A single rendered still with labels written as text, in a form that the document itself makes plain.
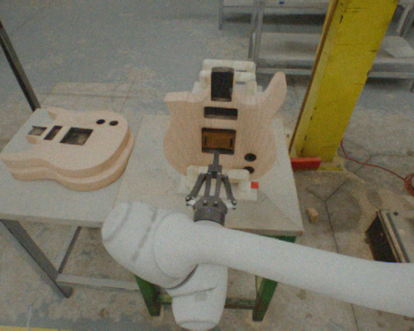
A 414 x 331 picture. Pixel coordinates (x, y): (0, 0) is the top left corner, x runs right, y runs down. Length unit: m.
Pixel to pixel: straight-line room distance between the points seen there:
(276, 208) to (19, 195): 0.91
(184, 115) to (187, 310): 0.51
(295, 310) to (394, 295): 1.47
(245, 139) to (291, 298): 1.22
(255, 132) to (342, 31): 1.24
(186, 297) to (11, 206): 0.82
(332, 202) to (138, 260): 2.00
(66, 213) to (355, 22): 1.73
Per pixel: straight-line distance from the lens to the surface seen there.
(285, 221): 1.02
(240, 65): 1.19
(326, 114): 2.29
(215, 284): 0.60
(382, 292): 0.46
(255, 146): 0.92
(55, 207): 1.18
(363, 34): 2.06
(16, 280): 2.21
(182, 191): 1.05
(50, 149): 1.26
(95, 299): 1.97
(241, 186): 1.00
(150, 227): 0.49
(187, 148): 0.94
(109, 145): 1.19
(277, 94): 0.81
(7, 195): 1.30
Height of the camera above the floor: 1.75
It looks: 46 degrees down
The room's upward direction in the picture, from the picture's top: straight up
